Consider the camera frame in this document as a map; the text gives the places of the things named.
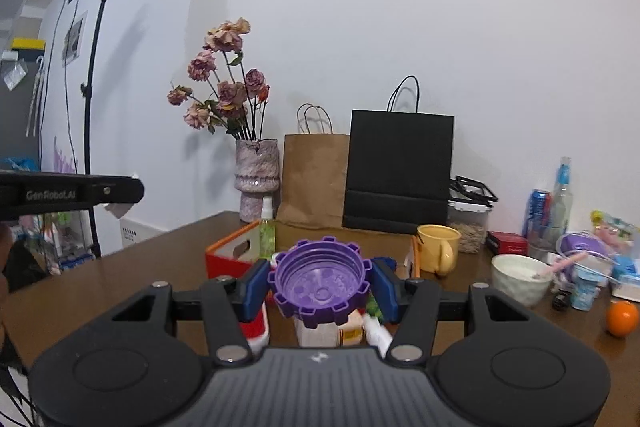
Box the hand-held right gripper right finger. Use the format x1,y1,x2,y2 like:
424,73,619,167
370,258,531,365

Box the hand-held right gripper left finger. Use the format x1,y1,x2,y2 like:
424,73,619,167
111,258,271,365

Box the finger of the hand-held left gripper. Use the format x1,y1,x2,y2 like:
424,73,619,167
97,177,146,206

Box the orange cardboard box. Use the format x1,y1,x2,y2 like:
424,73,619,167
205,219,422,308

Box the cream square perfume bottle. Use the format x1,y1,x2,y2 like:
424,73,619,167
340,311,366,347

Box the green spray bottle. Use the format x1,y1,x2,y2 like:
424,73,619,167
259,196,277,261

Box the purple toothed cap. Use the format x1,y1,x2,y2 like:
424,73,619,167
267,236,373,327

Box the large white plastic bottle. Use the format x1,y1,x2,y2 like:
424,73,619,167
295,314,342,348

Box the metal storage rack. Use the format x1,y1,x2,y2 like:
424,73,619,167
10,211,97,274

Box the yellow mug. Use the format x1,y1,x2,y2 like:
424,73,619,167
416,224,461,276

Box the black light stand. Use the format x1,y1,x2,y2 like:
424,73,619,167
80,0,112,258

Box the clear container with black lid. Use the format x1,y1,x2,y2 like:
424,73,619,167
447,175,499,254

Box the pink mottled vase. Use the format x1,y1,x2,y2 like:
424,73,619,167
235,138,279,223

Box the black paper bag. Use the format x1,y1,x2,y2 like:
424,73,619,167
342,76,455,235

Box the brown paper bag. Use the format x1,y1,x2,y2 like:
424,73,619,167
276,103,351,230

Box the red flat box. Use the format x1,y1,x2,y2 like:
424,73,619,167
486,231,529,257

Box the white bowl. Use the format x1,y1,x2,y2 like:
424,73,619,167
491,254,554,307

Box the dried pink roses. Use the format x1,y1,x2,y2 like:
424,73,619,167
167,18,271,142

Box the blue drink can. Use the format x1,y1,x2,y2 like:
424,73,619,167
522,189,552,241

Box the pink plastic spoon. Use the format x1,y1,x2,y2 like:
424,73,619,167
532,254,587,281

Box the clear plastic bottle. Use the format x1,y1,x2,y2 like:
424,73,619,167
530,157,574,259

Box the small yogurt cup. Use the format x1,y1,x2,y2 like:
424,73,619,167
570,264,601,311

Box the colourful snack packet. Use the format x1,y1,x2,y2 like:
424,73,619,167
591,210,636,249

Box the orange fruit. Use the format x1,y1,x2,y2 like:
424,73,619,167
606,300,640,338

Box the blue and white tissue pack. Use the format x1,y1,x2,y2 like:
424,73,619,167
610,252,640,301

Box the black light cable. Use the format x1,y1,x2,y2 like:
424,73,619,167
37,0,81,178

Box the wall poster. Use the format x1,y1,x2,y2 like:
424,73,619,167
62,11,88,67

